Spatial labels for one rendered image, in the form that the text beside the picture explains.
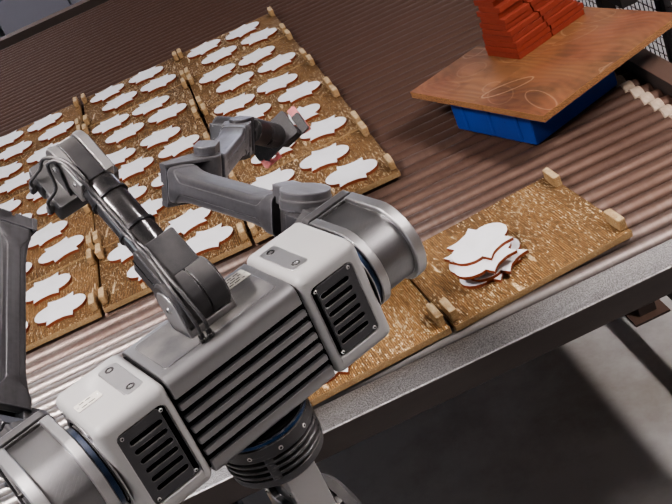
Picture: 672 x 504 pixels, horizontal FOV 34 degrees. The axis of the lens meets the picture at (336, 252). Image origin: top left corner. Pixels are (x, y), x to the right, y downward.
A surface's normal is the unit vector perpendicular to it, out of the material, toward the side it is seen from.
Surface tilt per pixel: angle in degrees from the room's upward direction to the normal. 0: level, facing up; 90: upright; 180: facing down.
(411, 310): 0
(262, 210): 66
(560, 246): 0
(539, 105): 0
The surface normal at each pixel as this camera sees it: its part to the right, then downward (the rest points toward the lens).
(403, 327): -0.36, -0.80
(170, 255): 0.14, -0.43
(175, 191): -0.77, 0.19
